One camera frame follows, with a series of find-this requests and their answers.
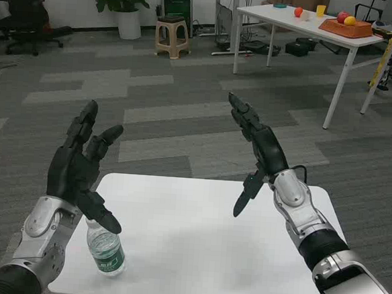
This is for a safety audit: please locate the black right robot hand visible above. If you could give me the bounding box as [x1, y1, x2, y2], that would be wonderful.
[219, 91, 295, 222]

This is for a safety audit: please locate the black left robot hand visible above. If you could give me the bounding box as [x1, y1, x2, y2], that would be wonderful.
[44, 97, 132, 236]

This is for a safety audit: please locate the clear water bottle green label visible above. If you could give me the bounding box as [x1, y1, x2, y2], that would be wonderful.
[82, 217, 130, 278]

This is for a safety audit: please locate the black bag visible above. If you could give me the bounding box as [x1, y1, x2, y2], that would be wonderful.
[239, 38, 281, 58]

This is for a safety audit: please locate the black hard case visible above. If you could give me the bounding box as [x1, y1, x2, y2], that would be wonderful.
[285, 36, 319, 58]

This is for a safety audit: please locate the long white table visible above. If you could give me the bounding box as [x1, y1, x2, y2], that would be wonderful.
[228, 1, 392, 134]

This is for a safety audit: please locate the yellow black striped strip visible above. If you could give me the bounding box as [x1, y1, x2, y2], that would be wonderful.
[369, 36, 392, 89]

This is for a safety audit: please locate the orange wicker basket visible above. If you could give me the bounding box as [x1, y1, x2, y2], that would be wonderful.
[317, 16, 374, 40]

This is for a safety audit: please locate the white standing desk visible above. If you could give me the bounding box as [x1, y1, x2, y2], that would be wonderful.
[202, 0, 264, 60]

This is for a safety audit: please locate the white plant pot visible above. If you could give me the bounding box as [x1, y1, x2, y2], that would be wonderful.
[115, 8, 144, 42]

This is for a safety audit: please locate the yellow black tool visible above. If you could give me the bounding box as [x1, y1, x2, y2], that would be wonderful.
[371, 26, 392, 38]

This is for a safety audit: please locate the beige plastic stool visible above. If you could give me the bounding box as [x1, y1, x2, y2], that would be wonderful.
[153, 14, 193, 60]

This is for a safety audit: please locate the black metal stand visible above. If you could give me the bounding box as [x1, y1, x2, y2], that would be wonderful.
[354, 0, 382, 25]

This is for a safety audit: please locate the black office chair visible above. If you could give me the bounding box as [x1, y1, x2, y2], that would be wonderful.
[0, 0, 76, 60]

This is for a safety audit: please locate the black green computer tower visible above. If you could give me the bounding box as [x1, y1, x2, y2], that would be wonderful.
[159, 0, 196, 39]

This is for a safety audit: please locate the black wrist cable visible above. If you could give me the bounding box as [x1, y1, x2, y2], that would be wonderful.
[289, 164, 309, 185]

